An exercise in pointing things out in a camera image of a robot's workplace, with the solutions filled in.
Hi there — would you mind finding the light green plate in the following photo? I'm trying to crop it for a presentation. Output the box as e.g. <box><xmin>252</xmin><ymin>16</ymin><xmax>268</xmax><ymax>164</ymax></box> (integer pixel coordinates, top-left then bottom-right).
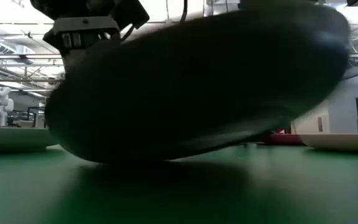
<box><xmin>0</xmin><ymin>126</ymin><xmax>59</xmax><ymax>154</ymax></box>

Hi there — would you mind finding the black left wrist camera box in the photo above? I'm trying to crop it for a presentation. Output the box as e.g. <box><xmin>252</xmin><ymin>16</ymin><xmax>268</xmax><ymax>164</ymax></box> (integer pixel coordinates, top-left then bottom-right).
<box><xmin>112</xmin><ymin>0</ymin><xmax>150</xmax><ymax>31</ymax></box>

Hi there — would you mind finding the dark deep plate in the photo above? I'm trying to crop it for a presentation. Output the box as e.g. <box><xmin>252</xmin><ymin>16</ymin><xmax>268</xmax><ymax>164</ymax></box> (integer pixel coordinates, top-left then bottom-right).
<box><xmin>44</xmin><ymin>2</ymin><xmax>351</xmax><ymax>165</ymax></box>

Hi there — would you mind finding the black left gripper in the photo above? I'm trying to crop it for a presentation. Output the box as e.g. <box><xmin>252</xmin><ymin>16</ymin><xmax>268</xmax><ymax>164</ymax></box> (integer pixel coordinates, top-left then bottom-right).
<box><xmin>29</xmin><ymin>0</ymin><xmax>123</xmax><ymax>77</ymax></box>

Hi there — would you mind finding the cream white plate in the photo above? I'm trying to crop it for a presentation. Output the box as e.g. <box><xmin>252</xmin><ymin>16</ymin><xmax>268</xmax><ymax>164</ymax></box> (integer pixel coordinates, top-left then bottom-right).
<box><xmin>298</xmin><ymin>133</ymin><xmax>358</xmax><ymax>154</ymax></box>

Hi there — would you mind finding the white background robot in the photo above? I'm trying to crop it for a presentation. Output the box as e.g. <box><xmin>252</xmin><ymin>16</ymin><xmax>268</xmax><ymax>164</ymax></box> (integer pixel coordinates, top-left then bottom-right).
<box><xmin>0</xmin><ymin>86</ymin><xmax>15</xmax><ymax>127</ymax></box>

